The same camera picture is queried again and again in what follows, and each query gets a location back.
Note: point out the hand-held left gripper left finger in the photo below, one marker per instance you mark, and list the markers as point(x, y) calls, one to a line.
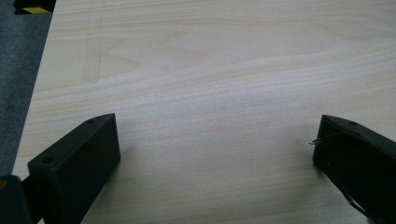
point(74, 174)

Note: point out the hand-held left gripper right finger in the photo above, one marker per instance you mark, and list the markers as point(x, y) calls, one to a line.
point(361, 161)

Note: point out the black and yellow floor object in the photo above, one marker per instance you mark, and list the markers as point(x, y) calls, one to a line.
point(34, 6)

